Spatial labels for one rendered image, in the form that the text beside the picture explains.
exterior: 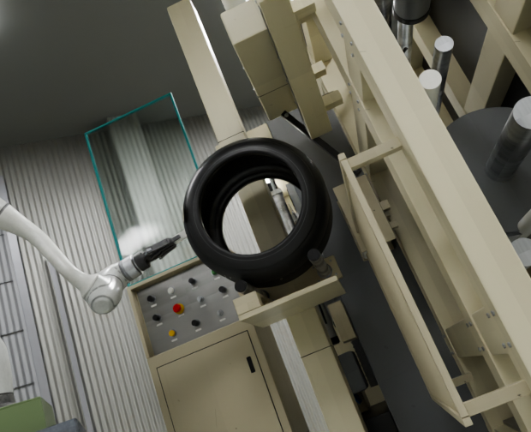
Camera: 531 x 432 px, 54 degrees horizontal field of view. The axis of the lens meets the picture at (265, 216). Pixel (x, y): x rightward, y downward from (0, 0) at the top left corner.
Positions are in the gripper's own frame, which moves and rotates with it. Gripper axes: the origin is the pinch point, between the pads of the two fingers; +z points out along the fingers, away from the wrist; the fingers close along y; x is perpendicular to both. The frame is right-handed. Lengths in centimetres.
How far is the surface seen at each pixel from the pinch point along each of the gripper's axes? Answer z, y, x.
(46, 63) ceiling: -67, 145, -258
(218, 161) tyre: 28.5, -11.8, -12.9
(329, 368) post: 22, 27, 70
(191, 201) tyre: 12.0, -11.4, -4.9
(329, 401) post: 16, 27, 80
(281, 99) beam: 63, 12, -35
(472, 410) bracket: 53, -59, 96
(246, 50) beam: 58, -29, -36
